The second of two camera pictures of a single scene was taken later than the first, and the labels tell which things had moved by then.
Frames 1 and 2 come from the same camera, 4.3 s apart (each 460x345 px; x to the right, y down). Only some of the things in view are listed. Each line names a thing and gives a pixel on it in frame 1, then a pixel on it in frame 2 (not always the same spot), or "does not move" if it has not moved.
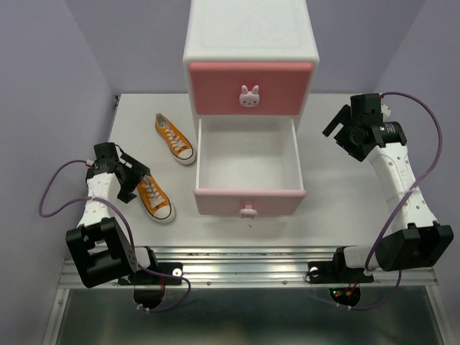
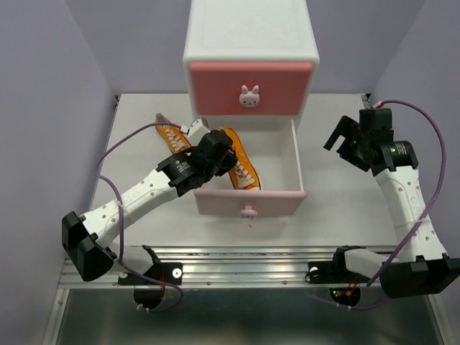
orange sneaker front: x=155 y=200 -> x=244 y=175
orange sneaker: x=177 y=143 does not move
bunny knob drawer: x=249 y=210 does not move
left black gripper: x=137 y=172 -> x=230 y=161
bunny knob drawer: x=249 y=99 does not move
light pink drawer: x=252 y=162 does not move
